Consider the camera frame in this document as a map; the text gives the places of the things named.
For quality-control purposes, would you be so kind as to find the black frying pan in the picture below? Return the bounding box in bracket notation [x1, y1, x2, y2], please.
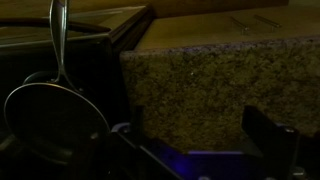
[3, 0, 112, 161]

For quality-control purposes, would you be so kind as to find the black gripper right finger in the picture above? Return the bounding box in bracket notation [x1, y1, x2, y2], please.
[241, 105, 301, 180]

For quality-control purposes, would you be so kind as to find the wooden base cabinet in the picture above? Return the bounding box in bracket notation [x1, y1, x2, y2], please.
[134, 0, 320, 52]

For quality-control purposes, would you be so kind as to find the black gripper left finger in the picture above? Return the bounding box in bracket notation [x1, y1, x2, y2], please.
[113, 104, 183, 180]

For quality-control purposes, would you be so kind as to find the black kitchen stove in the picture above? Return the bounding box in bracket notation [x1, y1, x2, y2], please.
[0, 4, 156, 180]

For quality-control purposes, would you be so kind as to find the steel drawer handle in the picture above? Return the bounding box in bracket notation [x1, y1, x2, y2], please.
[229, 15, 251, 35]
[254, 14, 283, 32]

